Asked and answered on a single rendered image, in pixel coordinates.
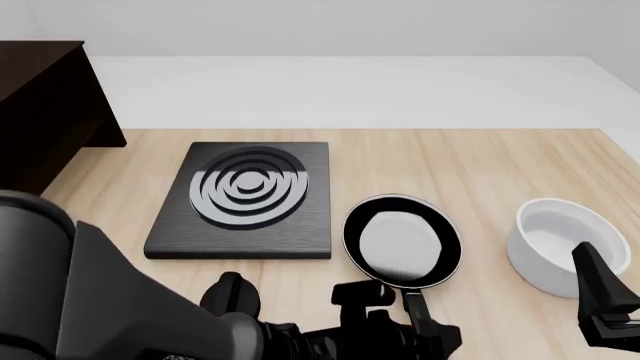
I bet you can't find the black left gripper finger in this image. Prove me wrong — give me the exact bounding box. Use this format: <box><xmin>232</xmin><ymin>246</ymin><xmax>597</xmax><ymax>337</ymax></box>
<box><xmin>413</xmin><ymin>318</ymin><xmax>463</xmax><ymax>357</ymax></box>

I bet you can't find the black frying pan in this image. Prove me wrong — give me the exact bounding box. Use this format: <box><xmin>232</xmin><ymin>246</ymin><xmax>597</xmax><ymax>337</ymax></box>
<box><xmin>341</xmin><ymin>192</ymin><xmax>464</xmax><ymax>328</ymax></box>

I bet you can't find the white bowl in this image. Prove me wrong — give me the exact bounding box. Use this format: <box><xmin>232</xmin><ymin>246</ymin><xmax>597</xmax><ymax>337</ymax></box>
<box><xmin>505</xmin><ymin>197</ymin><xmax>633</xmax><ymax>300</ymax></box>

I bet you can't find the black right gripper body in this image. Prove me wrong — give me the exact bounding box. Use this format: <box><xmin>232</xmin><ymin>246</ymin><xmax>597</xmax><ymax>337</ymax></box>
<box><xmin>576</xmin><ymin>297</ymin><xmax>640</xmax><ymax>349</ymax></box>

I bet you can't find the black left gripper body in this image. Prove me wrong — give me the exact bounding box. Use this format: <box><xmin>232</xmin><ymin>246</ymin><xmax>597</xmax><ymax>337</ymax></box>
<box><xmin>299</xmin><ymin>318</ymin><xmax>420</xmax><ymax>360</ymax></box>

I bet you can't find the dark wooden cabinet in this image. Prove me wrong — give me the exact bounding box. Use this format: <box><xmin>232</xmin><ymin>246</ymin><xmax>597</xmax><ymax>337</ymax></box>
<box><xmin>0</xmin><ymin>39</ymin><xmax>128</xmax><ymax>197</ymax></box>

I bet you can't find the flat black stove plate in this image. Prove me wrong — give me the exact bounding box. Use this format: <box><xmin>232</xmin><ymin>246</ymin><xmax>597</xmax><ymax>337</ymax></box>
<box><xmin>143</xmin><ymin>141</ymin><xmax>335</xmax><ymax>261</ymax></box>

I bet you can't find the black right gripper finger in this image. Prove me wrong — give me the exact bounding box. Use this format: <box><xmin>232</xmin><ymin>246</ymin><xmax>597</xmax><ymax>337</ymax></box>
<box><xmin>571</xmin><ymin>241</ymin><xmax>635</xmax><ymax>321</ymax></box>

